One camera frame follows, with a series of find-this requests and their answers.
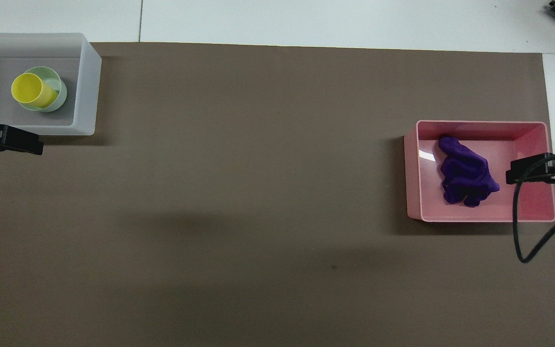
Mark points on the white translucent plastic box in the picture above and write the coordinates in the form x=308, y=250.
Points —
x=85, y=86

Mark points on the pink plastic box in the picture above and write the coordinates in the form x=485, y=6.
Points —
x=528, y=137

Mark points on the crumpled purple cloth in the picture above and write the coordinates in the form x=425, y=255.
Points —
x=465, y=173

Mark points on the light green plastic cup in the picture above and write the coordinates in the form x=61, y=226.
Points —
x=52, y=77

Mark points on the yellow plastic cup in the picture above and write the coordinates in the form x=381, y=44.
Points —
x=29, y=89

